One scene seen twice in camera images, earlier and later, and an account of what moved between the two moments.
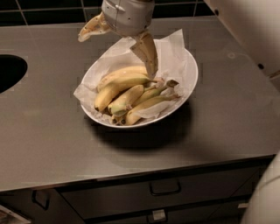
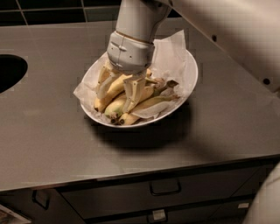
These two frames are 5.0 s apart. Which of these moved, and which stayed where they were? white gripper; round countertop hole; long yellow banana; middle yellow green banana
Moved: white gripper
Stayed: round countertop hole; middle yellow green banana; long yellow banana
